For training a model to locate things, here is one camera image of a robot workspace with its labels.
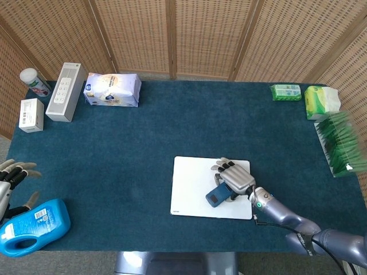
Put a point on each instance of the green wet wipes pack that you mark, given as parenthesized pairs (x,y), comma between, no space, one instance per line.
(286,92)

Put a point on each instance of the blue white tissue pack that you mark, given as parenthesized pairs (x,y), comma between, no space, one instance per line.
(111,88)

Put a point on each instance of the blue detergent bottle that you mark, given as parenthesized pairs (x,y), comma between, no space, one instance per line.
(48,223)

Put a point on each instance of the woven wooden folding screen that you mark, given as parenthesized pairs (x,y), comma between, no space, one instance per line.
(137,34)

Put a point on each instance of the blue rectangular plastic block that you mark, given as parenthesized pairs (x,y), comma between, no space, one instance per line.
(218,196)

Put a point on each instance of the clear box of green packets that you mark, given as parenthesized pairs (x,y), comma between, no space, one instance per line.
(341,143)

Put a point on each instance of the long grey power strip box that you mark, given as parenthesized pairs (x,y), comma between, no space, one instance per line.
(63,94)

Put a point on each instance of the green white tissue pack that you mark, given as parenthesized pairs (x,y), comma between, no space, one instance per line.
(318,103)

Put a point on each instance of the white rectangular board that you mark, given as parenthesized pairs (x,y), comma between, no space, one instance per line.
(189,189)

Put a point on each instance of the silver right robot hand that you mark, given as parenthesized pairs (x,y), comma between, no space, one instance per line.
(238,179)

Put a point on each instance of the white lidded cylindrical can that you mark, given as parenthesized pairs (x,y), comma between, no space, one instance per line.
(34,81)

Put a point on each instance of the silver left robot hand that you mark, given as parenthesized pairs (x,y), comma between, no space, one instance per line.
(13,174)

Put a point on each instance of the dark blue table cloth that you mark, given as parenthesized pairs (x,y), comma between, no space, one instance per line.
(172,129)

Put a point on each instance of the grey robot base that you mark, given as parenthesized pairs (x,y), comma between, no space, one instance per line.
(172,263)

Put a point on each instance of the small white cardboard box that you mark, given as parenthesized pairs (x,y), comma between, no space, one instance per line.
(31,116)

